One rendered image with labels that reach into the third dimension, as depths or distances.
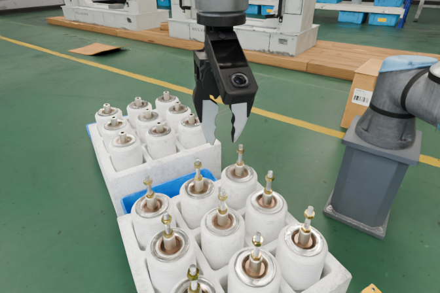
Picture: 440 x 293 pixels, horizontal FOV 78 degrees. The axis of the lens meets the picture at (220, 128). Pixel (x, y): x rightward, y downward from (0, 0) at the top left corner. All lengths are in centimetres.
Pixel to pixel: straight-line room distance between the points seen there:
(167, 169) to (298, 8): 185
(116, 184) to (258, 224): 45
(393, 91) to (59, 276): 99
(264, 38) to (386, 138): 184
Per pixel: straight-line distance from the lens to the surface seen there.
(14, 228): 114
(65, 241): 102
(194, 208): 67
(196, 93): 42
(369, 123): 87
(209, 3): 39
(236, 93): 34
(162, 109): 114
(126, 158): 89
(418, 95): 76
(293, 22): 248
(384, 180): 91
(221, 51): 38
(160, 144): 91
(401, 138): 88
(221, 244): 60
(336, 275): 67
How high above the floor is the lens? 72
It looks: 30 degrees down
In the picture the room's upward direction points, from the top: straight up
